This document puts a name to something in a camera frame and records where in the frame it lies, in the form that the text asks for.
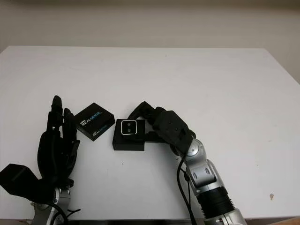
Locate black RealSense box lid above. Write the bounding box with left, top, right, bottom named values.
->
left=74, top=102, right=115, bottom=142

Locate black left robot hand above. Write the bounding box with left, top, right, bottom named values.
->
left=35, top=95, right=81, bottom=188

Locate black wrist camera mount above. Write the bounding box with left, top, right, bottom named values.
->
left=0, top=164, right=49, bottom=203
left=156, top=109, right=197, bottom=155

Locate black box base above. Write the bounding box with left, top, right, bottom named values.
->
left=112, top=118, right=146, bottom=152

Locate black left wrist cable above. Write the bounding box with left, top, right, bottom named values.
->
left=50, top=201, right=82, bottom=225

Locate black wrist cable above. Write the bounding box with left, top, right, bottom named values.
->
left=177, top=159, right=200, bottom=225
left=50, top=201, right=82, bottom=225

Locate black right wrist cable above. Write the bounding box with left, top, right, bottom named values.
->
left=177, top=159, right=200, bottom=225

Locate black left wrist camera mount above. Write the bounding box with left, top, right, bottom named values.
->
left=0, top=164, right=49, bottom=203

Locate small silver depth camera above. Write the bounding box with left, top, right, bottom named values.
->
left=121, top=120, right=138, bottom=136

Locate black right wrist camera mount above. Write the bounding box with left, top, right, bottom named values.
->
left=156, top=109, right=197, bottom=155

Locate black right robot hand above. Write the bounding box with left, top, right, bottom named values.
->
left=127, top=101, right=178, bottom=155

